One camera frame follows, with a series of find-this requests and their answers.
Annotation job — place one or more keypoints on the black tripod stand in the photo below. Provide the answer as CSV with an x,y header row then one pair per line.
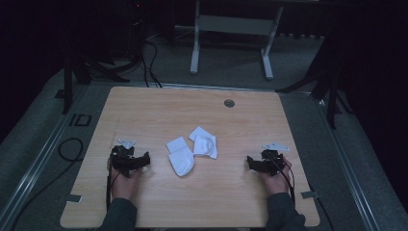
x,y
332,96
68,83

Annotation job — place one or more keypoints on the white sock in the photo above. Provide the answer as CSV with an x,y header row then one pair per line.
x,y
181,160
205,144

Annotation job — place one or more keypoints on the aluminium floor rail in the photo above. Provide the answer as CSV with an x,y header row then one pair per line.
x,y
38,160
349,166

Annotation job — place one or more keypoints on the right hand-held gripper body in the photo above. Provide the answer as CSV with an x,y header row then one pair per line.
x,y
272,160

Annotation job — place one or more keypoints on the grey table grommet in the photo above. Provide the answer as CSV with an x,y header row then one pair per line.
x,y
229,103

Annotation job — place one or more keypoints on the white metal stand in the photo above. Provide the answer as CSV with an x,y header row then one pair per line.
x,y
235,25

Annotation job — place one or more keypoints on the person's left hand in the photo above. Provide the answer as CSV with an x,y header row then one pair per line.
x,y
125,187

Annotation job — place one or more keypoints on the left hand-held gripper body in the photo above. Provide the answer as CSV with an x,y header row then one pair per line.
x,y
123,159

